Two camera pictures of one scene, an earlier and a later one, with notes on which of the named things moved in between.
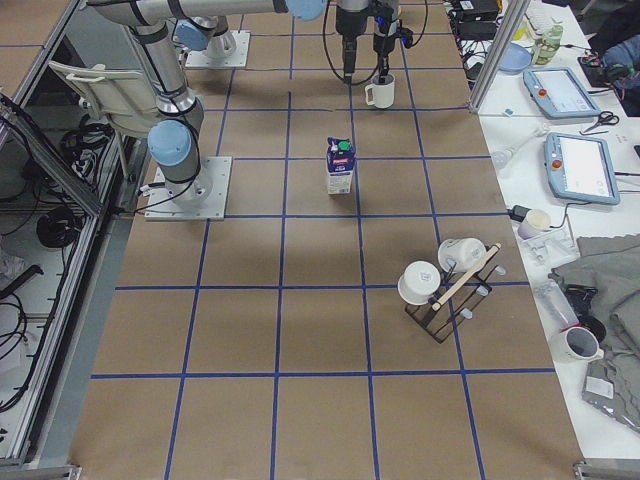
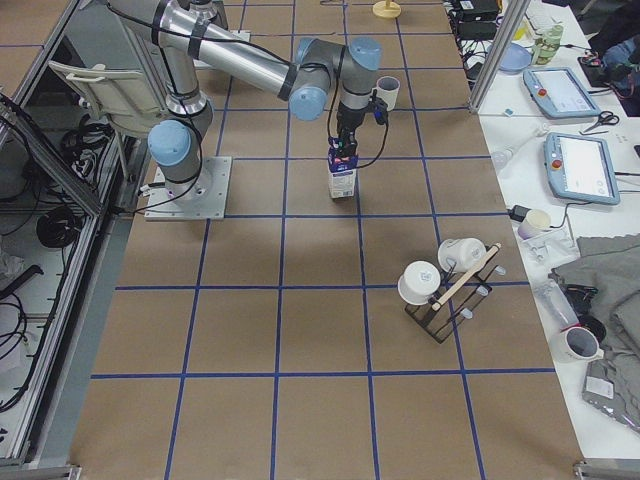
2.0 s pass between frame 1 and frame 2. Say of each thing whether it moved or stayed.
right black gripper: moved
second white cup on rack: stayed
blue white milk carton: stayed
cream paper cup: stayed
